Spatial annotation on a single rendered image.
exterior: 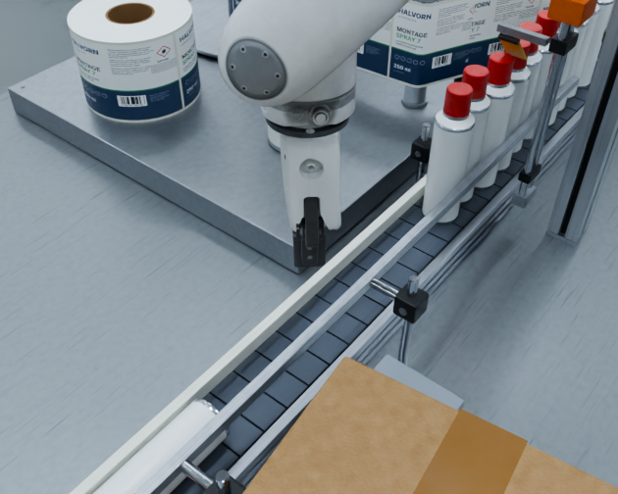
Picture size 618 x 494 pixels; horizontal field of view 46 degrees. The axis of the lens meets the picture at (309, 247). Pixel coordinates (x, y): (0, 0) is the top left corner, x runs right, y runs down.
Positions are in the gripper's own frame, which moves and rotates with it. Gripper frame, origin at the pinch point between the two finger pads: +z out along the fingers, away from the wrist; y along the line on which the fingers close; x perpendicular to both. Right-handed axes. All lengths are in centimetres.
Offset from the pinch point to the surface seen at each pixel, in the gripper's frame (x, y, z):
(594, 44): -52, 56, 5
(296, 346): 1.7, -4.9, 9.3
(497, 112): -27.7, 28.8, 1.5
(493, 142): -28.0, 29.2, 6.5
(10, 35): 118, 268, 85
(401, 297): -10.2, 0.4, 8.2
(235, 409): 8.0, -12.2, 9.8
